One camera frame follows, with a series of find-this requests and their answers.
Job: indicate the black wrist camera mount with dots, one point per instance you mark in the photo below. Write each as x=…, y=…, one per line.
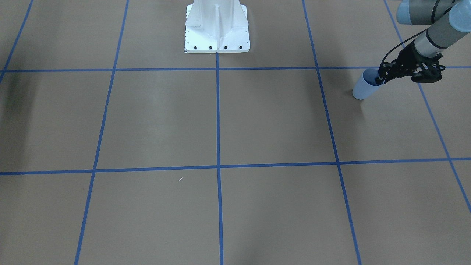
x=430, y=69

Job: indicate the blue plastic cup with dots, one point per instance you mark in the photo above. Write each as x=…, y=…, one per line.
x=368, y=82

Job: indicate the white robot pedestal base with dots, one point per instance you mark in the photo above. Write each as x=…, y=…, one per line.
x=216, y=26

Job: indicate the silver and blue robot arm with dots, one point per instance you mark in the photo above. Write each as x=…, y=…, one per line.
x=448, y=21

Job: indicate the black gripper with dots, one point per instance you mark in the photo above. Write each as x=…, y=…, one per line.
x=407, y=60

